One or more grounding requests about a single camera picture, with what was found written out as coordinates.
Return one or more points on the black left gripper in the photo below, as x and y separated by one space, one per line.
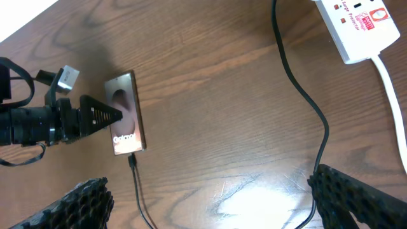
90 203

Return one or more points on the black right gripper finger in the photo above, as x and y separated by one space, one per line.
342 201

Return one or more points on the white power strip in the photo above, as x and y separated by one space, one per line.
360 29

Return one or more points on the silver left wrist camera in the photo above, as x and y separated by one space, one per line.
67 79

